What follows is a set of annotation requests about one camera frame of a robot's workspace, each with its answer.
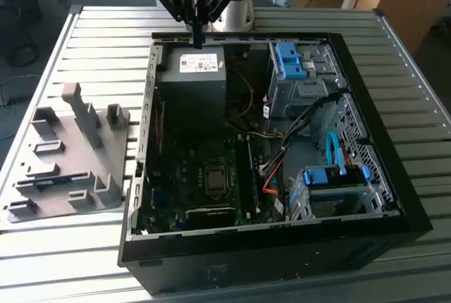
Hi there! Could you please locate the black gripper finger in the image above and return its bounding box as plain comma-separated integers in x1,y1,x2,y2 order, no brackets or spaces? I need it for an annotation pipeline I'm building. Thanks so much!
198,0,237,50
149,0,199,50

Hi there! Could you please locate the blue RAM stick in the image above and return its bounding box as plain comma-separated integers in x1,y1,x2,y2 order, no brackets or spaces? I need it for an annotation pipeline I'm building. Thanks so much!
20,178,84,187

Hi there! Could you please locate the black RAM slot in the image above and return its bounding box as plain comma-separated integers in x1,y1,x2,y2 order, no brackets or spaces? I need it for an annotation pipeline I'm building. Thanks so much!
238,136,247,218

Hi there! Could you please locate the grey power supply unit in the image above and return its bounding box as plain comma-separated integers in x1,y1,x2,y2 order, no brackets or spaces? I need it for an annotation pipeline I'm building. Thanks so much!
156,47,226,135

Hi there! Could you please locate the grey metal drive cage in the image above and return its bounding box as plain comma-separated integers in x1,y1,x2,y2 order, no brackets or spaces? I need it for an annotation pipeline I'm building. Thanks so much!
267,40,350,120

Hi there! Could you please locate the black office chair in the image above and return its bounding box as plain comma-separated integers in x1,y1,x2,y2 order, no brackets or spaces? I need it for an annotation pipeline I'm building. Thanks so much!
0,0,39,68

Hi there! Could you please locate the green motherboard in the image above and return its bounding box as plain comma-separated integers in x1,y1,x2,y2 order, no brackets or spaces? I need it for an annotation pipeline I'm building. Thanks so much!
146,133,283,230

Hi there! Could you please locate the silver CPU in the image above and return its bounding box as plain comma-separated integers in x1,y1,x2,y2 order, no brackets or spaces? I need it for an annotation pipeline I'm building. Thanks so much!
206,168,226,191

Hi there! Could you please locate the grey parts rack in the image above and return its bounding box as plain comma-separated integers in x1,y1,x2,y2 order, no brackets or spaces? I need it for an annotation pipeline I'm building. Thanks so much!
1,82,131,225

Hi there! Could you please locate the hard disk in blue carrier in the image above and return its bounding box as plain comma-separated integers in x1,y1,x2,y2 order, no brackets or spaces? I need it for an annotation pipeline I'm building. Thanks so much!
302,164,371,190

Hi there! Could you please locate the wooden cabinet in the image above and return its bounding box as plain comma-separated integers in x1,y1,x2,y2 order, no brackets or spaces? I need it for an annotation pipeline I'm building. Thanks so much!
378,0,451,56

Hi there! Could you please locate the black graphics card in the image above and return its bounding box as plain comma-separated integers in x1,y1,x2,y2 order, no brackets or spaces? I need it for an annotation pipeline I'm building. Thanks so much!
185,206,236,229

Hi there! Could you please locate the grey metal disk bay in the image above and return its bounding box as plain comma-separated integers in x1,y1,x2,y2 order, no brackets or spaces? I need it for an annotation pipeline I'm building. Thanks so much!
284,167,390,221

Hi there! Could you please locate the black open PC case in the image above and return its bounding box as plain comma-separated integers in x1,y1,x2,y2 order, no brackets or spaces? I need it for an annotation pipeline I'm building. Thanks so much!
117,30,433,297

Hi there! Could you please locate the yellow black power cable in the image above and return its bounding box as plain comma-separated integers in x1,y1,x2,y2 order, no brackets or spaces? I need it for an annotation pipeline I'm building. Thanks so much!
225,68,255,120

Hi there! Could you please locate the red yellow black wire bundle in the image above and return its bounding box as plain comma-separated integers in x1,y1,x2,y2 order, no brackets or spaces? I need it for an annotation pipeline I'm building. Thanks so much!
262,97,285,141

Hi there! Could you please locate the black cable bundle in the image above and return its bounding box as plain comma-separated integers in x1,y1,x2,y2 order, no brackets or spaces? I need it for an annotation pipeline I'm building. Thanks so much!
259,92,343,177

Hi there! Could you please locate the blue data cable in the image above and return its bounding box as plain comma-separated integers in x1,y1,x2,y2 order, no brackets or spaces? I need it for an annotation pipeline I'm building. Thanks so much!
326,130,348,177

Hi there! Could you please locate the orange red wire bundle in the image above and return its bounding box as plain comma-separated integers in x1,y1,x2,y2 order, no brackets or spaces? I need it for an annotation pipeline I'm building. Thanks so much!
262,171,283,194

